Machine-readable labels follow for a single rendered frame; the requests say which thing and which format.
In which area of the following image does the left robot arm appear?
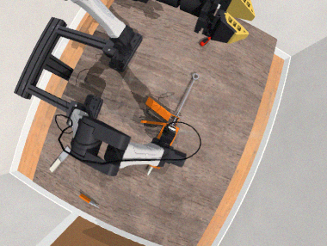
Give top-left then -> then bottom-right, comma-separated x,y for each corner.
71,0 -> 181,70

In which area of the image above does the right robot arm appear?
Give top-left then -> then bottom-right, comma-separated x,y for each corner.
66,95 -> 187,176

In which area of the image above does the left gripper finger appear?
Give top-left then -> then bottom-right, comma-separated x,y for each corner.
226,0 -> 255,21
225,13 -> 249,44

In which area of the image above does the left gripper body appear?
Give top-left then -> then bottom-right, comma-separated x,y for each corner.
180,0 -> 237,43

